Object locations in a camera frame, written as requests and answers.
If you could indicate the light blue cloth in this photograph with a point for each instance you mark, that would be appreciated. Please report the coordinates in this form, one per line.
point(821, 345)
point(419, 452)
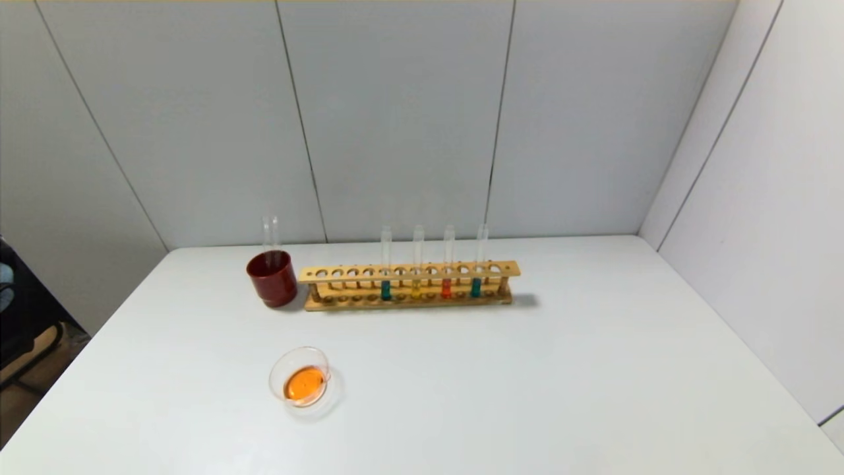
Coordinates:
point(5, 284)

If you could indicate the test tube yellow pigment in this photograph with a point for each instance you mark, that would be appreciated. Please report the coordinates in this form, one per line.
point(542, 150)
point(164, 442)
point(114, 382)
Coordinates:
point(417, 289)
point(266, 234)

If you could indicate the clear glass beaker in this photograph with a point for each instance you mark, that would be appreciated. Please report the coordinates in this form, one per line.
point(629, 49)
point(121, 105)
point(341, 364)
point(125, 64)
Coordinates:
point(304, 389)

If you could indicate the test tube green pigment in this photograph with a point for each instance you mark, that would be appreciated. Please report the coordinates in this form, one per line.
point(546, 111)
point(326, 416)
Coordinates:
point(476, 287)
point(386, 290)

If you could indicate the black chair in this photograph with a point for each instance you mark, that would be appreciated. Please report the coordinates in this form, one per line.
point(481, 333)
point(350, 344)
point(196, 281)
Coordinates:
point(33, 316)

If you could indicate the dark red cup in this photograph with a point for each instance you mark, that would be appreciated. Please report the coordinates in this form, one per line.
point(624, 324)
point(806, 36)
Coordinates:
point(271, 280)

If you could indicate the test tube red pigment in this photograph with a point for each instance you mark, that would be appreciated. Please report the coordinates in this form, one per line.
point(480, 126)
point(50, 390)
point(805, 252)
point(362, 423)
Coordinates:
point(275, 234)
point(446, 288)

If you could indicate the wooden test tube rack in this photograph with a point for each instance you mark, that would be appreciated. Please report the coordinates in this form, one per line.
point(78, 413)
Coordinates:
point(409, 271)

